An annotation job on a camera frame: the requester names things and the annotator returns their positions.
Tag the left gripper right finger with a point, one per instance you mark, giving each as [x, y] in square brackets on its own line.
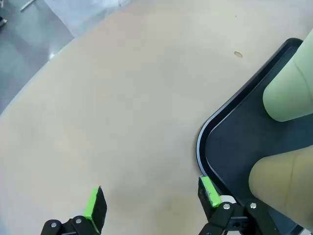
[207, 195]

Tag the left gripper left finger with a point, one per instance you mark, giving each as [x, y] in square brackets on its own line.
[97, 210]

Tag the brown tall cup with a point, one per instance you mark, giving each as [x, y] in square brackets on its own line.
[276, 181]

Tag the light green tall cup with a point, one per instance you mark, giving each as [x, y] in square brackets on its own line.
[286, 98]

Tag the black plastic tray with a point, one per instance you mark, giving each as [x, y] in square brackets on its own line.
[232, 147]

